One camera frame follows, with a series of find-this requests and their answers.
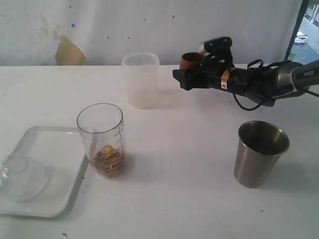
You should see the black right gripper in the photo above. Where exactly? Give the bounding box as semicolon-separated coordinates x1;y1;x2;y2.
172;61;235;90

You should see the brown wooden cup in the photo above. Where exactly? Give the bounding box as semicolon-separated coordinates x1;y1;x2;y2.
179;52;205;70

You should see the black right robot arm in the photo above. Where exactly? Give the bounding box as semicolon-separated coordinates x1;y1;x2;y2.
172;60;319;111

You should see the clear plastic shaker cup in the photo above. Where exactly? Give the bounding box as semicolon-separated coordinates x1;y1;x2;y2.
76;103;126;172

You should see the clear plastic shaker lid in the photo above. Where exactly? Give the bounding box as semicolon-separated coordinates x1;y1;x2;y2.
0;153;48;202

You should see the translucent white plastic container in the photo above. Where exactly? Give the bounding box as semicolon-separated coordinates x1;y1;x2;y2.
122;51;160;110

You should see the stainless steel cup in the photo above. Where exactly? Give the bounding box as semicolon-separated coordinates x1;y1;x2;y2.
234;120;290;188

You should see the white parked car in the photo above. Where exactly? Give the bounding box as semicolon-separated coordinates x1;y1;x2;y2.
294;31;308;44

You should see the white plastic tray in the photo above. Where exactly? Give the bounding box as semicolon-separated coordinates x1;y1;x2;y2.
0;126;87;218

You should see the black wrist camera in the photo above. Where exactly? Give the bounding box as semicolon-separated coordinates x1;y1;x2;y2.
198;36;233;64

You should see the dark window frame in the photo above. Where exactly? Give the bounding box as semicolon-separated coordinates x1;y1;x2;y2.
284;0;310;61

